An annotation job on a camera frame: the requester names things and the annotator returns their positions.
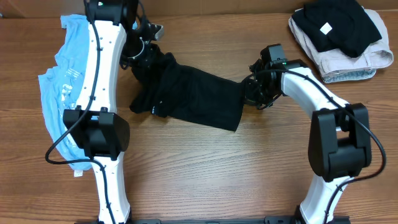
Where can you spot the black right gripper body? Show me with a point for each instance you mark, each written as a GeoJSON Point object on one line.
{"type": "Point", "coordinates": [249, 83]}

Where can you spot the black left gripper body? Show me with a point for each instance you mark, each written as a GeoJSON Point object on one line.
{"type": "Point", "coordinates": [148, 59]}

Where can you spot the black mesh shirt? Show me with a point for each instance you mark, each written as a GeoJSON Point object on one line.
{"type": "Point", "coordinates": [186, 93]}

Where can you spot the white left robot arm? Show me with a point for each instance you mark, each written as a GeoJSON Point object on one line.
{"type": "Point", "coordinates": [103, 135]}

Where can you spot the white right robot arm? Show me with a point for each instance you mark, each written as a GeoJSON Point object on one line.
{"type": "Point", "coordinates": [339, 145]}

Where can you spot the folded light blue garment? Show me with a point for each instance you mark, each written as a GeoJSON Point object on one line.
{"type": "Point", "coordinates": [348, 75]}

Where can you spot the light blue crumpled shirt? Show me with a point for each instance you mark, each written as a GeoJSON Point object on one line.
{"type": "Point", "coordinates": [62, 93]}

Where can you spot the folded black shirt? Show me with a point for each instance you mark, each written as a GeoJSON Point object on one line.
{"type": "Point", "coordinates": [337, 24]}

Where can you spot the folded beige garment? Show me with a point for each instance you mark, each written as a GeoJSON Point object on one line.
{"type": "Point", "coordinates": [377, 56]}

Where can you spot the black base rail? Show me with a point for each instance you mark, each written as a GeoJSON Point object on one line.
{"type": "Point", "coordinates": [217, 221]}

